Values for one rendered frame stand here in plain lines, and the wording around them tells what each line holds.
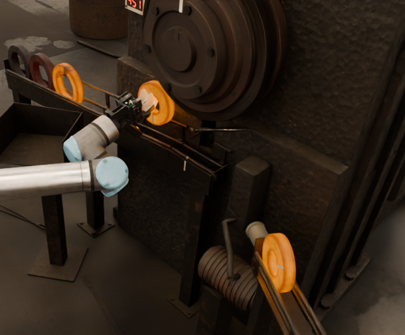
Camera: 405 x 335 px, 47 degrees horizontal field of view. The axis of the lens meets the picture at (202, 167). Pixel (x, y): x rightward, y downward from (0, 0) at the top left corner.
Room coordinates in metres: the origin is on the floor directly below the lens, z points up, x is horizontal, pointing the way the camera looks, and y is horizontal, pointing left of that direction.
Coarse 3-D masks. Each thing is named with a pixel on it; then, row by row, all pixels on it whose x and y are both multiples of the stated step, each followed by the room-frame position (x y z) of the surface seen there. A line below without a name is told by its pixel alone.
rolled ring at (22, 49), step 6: (12, 48) 1.98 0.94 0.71; (18, 48) 1.95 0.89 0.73; (24, 48) 1.96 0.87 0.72; (12, 54) 1.99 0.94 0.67; (24, 54) 1.93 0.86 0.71; (12, 60) 2.00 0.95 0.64; (24, 60) 1.92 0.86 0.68; (12, 66) 2.00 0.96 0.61; (18, 66) 2.01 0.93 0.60; (18, 72) 1.98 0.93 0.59; (30, 72) 1.91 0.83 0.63; (30, 78) 1.91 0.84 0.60
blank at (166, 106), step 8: (152, 80) 1.46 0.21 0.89; (144, 88) 1.44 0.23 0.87; (152, 88) 1.42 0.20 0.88; (160, 88) 1.40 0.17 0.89; (160, 96) 1.40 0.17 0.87; (168, 96) 1.39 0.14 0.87; (160, 104) 1.40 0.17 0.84; (168, 104) 1.38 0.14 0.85; (160, 112) 1.39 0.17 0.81; (168, 112) 1.37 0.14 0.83; (152, 120) 1.41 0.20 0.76; (160, 120) 1.39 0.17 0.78; (168, 120) 1.39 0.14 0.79
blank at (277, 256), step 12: (264, 240) 0.93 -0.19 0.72; (276, 240) 0.87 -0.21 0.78; (288, 240) 0.88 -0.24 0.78; (264, 252) 0.92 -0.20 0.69; (276, 252) 0.86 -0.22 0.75; (288, 252) 0.84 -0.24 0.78; (264, 264) 0.90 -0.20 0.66; (276, 264) 0.89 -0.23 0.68; (288, 264) 0.81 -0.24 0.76; (276, 276) 0.83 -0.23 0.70; (288, 276) 0.80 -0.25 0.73; (288, 288) 0.80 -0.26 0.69
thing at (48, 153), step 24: (0, 120) 1.37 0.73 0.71; (24, 120) 1.48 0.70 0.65; (48, 120) 1.48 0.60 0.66; (72, 120) 1.48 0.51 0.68; (0, 144) 1.34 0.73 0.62; (24, 144) 1.41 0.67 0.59; (48, 144) 1.42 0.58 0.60; (48, 216) 1.35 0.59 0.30; (48, 240) 1.35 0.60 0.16; (48, 264) 1.35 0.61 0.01; (72, 264) 1.37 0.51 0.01
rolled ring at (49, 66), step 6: (36, 54) 1.87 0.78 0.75; (42, 54) 1.87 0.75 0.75; (30, 60) 1.89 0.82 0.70; (36, 60) 1.86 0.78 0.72; (42, 60) 1.83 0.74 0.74; (48, 60) 1.84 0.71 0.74; (30, 66) 1.90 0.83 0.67; (36, 66) 1.90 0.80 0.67; (48, 66) 1.81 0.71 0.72; (36, 72) 1.89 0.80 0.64; (48, 72) 1.80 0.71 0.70; (36, 78) 1.88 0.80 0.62; (48, 78) 1.80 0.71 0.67; (42, 84) 1.87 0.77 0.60; (48, 84) 1.81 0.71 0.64; (54, 90) 1.81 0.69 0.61
